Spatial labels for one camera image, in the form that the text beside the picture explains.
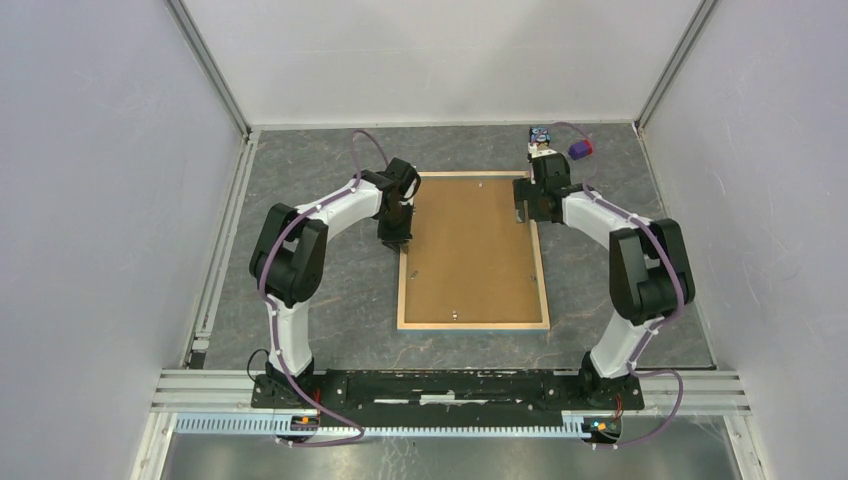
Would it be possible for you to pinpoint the brown cardboard backing board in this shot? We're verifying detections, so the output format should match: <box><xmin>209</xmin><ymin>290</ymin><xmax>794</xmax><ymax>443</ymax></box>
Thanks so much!
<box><xmin>404</xmin><ymin>177</ymin><xmax>545</xmax><ymax>325</ymax></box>

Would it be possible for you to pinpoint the wooden picture frame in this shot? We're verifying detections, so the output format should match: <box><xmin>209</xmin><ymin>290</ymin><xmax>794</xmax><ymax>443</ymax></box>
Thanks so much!
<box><xmin>396</xmin><ymin>170</ymin><xmax>552</xmax><ymax>332</ymax></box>

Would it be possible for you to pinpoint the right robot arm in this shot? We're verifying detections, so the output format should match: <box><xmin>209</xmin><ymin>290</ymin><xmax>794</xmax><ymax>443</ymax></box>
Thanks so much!
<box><xmin>513</xmin><ymin>149</ymin><xmax>696</xmax><ymax>408</ymax></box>

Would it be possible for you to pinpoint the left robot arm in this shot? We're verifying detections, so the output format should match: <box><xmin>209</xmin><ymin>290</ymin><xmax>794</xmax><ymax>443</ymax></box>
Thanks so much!
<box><xmin>249</xmin><ymin>158</ymin><xmax>422</xmax><ymax>408</ymax></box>

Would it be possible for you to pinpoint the purple and red block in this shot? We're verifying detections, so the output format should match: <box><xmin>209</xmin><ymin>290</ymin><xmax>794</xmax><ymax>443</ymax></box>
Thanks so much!
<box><xmin>568</xmin><ymin>139</ymin><xmax>594</xmax><ymax>160</ymax></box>

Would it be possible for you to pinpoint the blue owl toy block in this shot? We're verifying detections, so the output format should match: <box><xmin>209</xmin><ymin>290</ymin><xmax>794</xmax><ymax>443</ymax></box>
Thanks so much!
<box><xmin>528</xmin><ymin>126</ymin><xmax>551</xmax><ymax>145</ymax></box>

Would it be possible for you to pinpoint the light blue toothed strip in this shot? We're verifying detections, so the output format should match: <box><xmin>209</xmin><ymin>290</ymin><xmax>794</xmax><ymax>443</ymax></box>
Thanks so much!
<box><xmin>173</xmin><ymin>413</ymin><xmax>588</xmax><ymax>439</ymax></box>

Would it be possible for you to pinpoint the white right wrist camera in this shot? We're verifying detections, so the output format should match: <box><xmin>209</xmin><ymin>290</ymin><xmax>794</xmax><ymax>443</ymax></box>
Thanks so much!
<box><xmin>527</xmin><ymin>142</ymin><xmax>556</xmax><ymax>163</ymax></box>

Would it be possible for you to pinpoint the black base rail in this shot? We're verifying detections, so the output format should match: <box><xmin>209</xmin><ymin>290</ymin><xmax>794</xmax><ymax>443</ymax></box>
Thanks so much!
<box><xmin>251</xmin><ymin>370</ymin><xmax>644</xmax><ymax>428</ymax></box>

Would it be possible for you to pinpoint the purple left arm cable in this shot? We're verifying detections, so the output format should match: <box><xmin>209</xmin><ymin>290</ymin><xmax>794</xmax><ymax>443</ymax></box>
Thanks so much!
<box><xmin>256</xmin><ymin>129</ymin><xmax>391</xmax><ymax>449</ymax></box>

